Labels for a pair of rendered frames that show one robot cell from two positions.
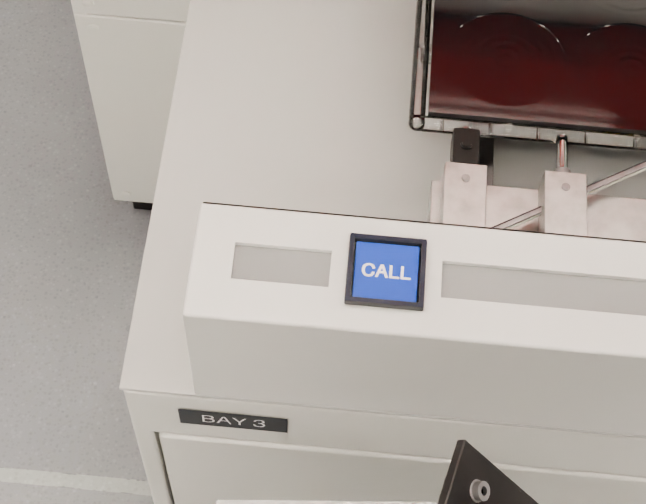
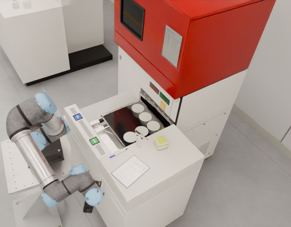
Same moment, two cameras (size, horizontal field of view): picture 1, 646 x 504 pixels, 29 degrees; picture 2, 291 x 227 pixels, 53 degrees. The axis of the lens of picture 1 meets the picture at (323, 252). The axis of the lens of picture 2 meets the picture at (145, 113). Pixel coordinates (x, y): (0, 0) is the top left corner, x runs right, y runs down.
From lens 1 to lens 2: 1.64 m
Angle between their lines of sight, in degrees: 32
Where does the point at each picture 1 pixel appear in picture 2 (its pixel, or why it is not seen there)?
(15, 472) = not seen: hidden behind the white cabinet
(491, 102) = (108, 119)
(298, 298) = (70, 113)
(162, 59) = not seen: hidden behind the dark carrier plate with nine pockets
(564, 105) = (112, 124)
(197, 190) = (86, 110)
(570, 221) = (98, 129)
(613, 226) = (103, 135)
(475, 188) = (96, 122)
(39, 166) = not seen: hidden behind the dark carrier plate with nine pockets
